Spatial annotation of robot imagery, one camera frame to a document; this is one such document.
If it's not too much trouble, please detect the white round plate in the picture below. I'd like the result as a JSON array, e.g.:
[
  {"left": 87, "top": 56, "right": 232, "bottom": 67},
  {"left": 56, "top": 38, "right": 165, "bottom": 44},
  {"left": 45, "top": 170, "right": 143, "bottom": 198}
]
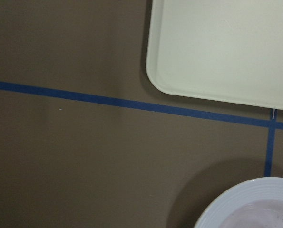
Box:
[{"left": 195, "top": 177, "right": 283, "bottom": 228}]

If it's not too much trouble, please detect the cream bear print tray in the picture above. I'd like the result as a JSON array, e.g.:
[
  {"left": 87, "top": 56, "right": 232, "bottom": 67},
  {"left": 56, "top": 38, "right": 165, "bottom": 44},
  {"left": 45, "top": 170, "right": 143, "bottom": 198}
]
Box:
[{"left": 146, "top": 0, "right": 283, "bottom": 110}]

